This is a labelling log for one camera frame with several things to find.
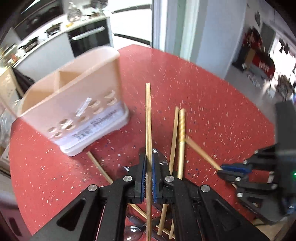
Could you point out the plain wooden chopstick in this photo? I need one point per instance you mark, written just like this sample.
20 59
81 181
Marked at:
148 146

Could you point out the dark spoon on table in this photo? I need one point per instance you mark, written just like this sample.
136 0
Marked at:
134 231

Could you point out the wooden chopstick left side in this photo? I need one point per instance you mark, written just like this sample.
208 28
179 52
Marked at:
110 181

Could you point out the dark metal spoon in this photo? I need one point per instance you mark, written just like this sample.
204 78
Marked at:
158 158

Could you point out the wooden chopstick right side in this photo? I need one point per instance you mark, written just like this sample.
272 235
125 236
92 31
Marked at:
202 153

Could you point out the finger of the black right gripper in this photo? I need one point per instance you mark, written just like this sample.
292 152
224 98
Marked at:
265 204
238 174

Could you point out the black built-in oven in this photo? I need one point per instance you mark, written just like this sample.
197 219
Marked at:
89 36

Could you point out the black range hood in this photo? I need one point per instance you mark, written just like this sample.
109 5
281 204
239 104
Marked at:
36 15

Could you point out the pink plastic utensil holder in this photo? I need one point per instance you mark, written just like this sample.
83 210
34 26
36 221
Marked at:
78 103

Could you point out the black jacket hanging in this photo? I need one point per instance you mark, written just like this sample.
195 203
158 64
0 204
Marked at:
23 82

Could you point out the white refrigerator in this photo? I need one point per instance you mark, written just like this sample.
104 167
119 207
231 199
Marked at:
131 23

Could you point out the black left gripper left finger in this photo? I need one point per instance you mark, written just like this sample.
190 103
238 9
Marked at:
98 213

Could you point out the patterned bamboo chopstick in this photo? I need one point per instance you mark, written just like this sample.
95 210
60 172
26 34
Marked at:
181 142

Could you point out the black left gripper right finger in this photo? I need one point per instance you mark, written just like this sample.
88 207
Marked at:
199 212

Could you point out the thin wooden chopstick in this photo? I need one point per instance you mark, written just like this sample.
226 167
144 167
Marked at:
171 167

